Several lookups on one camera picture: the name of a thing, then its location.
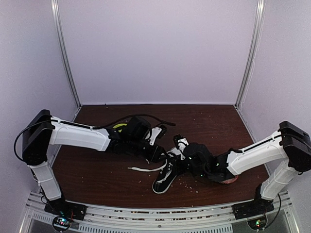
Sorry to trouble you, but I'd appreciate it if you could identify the green plastic bowl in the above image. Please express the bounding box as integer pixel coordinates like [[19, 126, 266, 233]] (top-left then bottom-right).
[[113, 123, 127, 132]]

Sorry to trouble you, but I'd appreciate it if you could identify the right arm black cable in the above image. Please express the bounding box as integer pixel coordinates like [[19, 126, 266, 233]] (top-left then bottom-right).
[[264, 191, 282, 226]]

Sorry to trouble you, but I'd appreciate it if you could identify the red white patterned bowl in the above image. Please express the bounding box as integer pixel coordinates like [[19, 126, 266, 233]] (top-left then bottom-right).
[[219, 176, 238, 185]]

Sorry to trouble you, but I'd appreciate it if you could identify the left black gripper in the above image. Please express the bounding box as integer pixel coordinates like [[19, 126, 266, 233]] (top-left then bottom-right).
[[127, 137, 169, 163]]

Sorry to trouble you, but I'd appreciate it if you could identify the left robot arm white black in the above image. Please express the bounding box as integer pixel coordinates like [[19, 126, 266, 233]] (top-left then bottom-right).
[[20, 109, 167, 216]]

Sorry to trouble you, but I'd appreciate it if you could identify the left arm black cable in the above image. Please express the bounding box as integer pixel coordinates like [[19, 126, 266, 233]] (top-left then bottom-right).
[[13, 113, 176, 163]]

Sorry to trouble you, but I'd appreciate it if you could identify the aluminium frame post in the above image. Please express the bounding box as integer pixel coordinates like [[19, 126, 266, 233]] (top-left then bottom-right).
[[235, 0, 265, 110], [51, 0, 82, 108]]

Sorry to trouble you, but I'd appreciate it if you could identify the left aluminium frame post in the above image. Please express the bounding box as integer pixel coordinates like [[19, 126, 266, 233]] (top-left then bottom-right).
[[51, 0, 82, 108]]

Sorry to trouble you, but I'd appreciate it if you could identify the aluminium front rail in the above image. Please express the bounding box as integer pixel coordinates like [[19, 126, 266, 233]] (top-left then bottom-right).
[[19, 191, 299, 233]]

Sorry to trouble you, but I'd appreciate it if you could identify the black white canvas sneaker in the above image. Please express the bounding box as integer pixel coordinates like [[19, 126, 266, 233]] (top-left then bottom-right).
[[152, 147, 186, 194]]

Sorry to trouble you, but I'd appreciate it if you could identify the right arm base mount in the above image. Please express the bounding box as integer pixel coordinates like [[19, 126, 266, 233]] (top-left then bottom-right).
[[232, 200, 274, 231]]

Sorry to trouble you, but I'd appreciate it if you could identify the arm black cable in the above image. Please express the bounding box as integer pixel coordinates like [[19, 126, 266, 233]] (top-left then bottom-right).
[[13, 113, 176, 163], [264, 191, 282, 226]]

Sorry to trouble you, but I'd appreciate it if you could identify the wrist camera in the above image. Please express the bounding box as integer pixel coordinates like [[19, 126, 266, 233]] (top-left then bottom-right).
[[125, 116, 168, 146], [173, 134, 214, 172]]

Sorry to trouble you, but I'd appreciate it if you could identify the right aluminium frame post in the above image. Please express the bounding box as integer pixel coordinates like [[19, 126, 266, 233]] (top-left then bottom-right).
[[235, 0, 265, 110]]

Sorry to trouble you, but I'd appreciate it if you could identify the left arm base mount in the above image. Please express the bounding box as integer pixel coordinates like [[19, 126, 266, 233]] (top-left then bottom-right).
[[44, 202, 87, 232]]

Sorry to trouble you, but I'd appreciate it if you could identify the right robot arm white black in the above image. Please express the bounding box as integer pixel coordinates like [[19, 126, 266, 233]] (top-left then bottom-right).
[[167, 121, 311, 215]]

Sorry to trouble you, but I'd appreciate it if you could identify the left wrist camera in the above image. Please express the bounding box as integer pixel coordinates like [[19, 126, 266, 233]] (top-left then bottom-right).
[[125, 116, 168, 146]]

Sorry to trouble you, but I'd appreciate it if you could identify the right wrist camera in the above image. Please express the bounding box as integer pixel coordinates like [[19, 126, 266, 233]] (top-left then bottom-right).
[[173, 134, 214, 172]]

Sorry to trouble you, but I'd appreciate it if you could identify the white shoelace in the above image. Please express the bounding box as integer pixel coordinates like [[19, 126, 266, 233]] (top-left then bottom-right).
[[127, 148, 182, 185]]

